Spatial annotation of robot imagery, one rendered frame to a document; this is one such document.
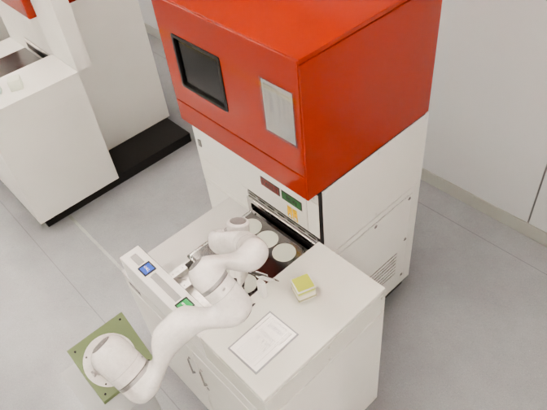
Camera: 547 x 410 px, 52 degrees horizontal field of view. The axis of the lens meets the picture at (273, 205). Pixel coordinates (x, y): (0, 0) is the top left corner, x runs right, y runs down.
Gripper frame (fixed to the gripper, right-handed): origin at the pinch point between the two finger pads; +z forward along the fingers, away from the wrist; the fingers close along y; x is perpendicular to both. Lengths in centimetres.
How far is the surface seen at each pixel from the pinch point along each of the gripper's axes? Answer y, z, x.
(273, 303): 6.4, -2.3, 15.3
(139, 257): -5.0, -5.5, -45.6
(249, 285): -5.5, 0.2, 2.1
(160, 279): 3.5, -2.4, -32.2
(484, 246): -148, 44, 106
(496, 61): -146, -67, 95
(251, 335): 20.9, 2.6, 11.2
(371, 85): -28, -78, 42
